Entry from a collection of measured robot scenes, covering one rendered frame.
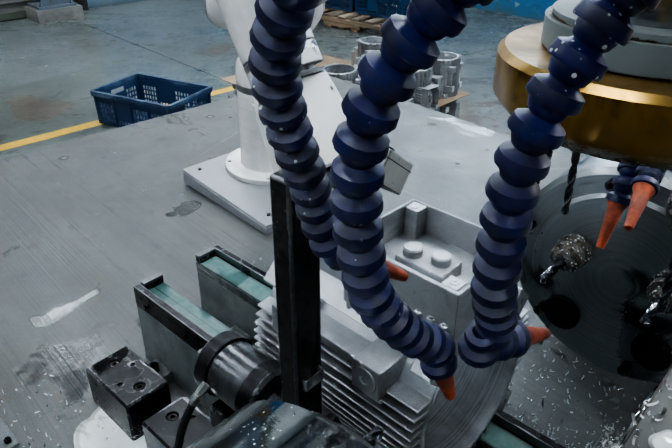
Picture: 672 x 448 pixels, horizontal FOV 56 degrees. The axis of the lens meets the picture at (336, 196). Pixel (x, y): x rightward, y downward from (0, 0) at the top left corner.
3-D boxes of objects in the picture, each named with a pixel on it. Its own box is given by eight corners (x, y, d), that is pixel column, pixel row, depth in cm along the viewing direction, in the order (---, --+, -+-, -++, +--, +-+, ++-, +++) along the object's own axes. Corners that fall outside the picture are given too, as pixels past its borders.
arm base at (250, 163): (207, 165, 140) (200, 86, 131) (268, 138, 153) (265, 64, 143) (267, 194, 130) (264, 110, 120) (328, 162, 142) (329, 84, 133)
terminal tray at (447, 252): (516, 310, 57) (527, 242, 54) (448, 370, 50) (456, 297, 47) (411, 258, 64) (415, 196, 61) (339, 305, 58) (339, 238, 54)
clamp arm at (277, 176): (328, 438, 54) (326, 170, 42) (304, 460, 52) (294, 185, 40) (300, 417, 56) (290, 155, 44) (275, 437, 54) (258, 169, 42)
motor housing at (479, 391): (516, 407, 67) (544, 257, 58) (405, 527, 55) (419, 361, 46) (374, 322, 79) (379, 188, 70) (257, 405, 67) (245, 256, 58)
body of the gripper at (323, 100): (299, 72, 75) (334, 160, 76) (232, 93, 68) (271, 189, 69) (340, 50, 69) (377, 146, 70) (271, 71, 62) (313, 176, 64)
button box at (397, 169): (400, 196, 91) (415, 163, 91) (377, 182, 86) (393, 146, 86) (316, 162, 101) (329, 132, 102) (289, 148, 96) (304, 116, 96)
